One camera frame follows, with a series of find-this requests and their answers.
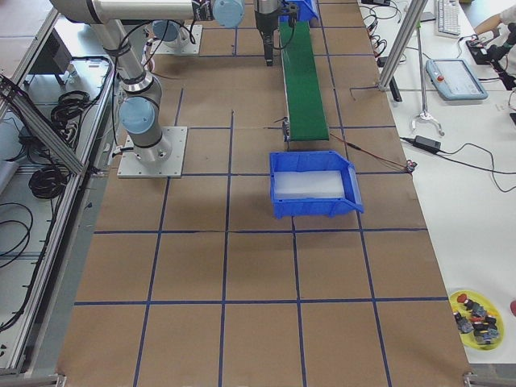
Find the black power adapter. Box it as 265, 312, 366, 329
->
413, 135, 441, 154

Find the teach pendant tablet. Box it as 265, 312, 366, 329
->
425, 59, 489, 101

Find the reacher grabber tool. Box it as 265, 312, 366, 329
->
410, 22, 444, 136

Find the right blue plastic bin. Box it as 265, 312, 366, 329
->
269, 151, 364, 218

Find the white keyboard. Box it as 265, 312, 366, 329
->
435, 0, 461, 38

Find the red black conveyor wire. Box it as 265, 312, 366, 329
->
328, 134, 417, 175

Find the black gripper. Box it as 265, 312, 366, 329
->
280, 0, 300, 20
253, 0, 281, 67

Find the aluminium frame post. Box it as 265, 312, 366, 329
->
377, 0, 427, 91

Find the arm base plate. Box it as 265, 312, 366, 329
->
118, 127, 188, 178
151, 24, 202, 56

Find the blue plastic bin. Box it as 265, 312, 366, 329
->
281, 0, 319, 22
269, 151, 364, 218

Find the left blue plastic bin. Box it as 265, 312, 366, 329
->
281, 0, 319, 22

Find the yellow plate of buttons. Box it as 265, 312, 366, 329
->
448, 289, 505, 351

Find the green conveyor belt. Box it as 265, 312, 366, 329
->
279, 21, 329, 141

